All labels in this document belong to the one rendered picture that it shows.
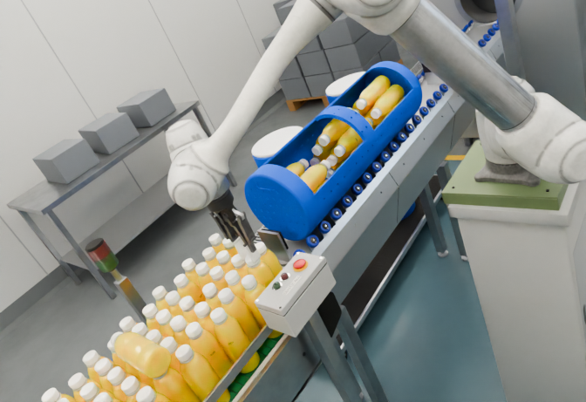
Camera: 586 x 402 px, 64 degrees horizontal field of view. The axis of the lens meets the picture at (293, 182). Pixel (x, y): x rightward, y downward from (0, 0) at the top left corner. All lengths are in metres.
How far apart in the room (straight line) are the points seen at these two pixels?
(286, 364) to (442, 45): 0.94
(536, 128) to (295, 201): 0.73
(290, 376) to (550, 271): 0.80
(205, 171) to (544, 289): 1.07
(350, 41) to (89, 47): 2.49
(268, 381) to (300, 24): 0.93
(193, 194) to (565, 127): 0.82
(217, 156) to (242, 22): 5.08
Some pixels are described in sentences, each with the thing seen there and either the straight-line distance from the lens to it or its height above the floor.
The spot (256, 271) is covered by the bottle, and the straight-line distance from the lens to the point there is 1.38.
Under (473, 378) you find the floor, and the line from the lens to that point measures 2.31.
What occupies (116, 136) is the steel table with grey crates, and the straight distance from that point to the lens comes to 4.06.
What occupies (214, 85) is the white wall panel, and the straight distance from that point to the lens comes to 5.63.
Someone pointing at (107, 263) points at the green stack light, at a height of 1.19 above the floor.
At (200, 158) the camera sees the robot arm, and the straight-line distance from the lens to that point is 1.03.
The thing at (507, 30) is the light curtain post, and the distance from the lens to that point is 2.50.
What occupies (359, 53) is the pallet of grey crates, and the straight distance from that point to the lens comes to 5.02.
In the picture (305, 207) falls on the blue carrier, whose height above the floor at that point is 1.11.
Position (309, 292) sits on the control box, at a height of 1.06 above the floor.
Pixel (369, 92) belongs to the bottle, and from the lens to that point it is 2.00.
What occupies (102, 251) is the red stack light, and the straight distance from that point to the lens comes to 1.64.
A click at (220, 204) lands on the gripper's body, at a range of 1.25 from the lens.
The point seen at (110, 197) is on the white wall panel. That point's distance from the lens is 4.87.
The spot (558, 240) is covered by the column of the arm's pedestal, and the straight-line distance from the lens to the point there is 1.47.
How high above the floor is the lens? 1.86
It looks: 26 degrees down
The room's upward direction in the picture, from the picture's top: 24 degrees counter-clockwise
